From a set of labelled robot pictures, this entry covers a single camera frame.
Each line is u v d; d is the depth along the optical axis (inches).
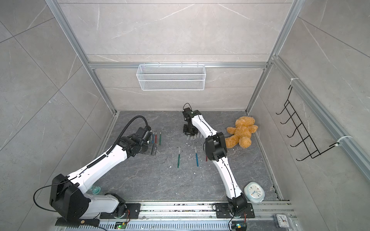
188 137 40.5
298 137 28.1
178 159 36.5
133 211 28.8
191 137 40.5
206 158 36.5
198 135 35.1
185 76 39.6
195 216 28.7
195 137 40.7
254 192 30.6
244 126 39.5
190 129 37.6
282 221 27.1
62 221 27.6
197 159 36.5
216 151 26.2
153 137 26.6
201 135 29.5
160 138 38.5
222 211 28.7
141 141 24.7
